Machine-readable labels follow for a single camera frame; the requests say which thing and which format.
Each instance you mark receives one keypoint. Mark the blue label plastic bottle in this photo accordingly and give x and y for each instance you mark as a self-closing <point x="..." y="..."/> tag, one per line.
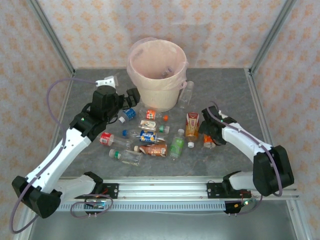
<point x="129" y="113"/>

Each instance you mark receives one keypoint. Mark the orange crushed plastic bottle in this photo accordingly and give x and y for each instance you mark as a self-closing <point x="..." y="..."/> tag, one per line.
<point x="208" y="142"/>

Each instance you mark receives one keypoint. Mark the red gold tea bottle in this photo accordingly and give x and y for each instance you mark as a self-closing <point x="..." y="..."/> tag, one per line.
<point x="192" y="125"/>

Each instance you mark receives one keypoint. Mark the green label plastic bottle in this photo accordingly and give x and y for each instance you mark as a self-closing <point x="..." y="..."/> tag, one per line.
<point x="177" y="146"/>

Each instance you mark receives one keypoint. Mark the red label plastic bottle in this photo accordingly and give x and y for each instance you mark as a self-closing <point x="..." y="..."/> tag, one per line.
<point x="106" y="138"/>

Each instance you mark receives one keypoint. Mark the clear plastic bottle without label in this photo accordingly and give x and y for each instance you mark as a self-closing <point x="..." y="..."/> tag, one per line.
<point x="186" y="96"/>

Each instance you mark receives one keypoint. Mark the clear bottle green neck label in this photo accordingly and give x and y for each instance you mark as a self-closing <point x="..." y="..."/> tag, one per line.
<point x="130" y="157"/>

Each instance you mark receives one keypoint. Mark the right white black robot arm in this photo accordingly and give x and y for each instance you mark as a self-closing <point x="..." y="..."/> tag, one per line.
<point x="240" y="140"/>

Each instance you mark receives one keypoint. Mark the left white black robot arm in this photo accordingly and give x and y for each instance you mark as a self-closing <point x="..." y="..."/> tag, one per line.
<point x="50" y="165"/>

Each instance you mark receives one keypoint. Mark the pink plastic bin liner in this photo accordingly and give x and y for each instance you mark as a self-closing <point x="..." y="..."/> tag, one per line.
<point x="140" y="75"/>

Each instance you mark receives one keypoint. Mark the cream plastic bin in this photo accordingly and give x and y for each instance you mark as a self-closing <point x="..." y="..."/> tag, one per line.
<point x="160" y="97"/>

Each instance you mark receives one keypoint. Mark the orange label soda bottle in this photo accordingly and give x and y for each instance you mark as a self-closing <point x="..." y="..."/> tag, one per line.
<point x="151" y="115"/>

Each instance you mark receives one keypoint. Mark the white label bottle green cap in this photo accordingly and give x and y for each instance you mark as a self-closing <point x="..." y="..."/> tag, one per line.
<point x="148" y="124"/>

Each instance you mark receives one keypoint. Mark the blue Pepsi plastic bottle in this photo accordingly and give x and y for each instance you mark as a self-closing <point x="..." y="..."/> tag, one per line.
<point x="147" y="136"/>

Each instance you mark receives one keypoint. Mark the brown copper label bottle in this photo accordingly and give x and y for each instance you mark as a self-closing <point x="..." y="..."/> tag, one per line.
<point x="153" y="150"/>

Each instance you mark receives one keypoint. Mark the small circuit board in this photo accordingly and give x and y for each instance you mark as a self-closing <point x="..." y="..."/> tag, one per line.
<point x="246" y="202"/>
<point x="96" y="203"/>

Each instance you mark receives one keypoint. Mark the aluminium table side rail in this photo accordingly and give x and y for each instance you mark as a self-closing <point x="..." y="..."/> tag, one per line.
<point x="58" y="125"/>
<point x="262" y="120"/>

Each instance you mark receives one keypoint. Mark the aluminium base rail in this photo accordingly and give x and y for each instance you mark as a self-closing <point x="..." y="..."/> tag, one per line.
<point x="162" y="187"/>

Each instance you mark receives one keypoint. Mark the aluminium frame post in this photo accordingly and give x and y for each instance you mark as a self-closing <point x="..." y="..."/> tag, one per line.
<point x="53" y="37"/>
<point x="272" y="37"/>

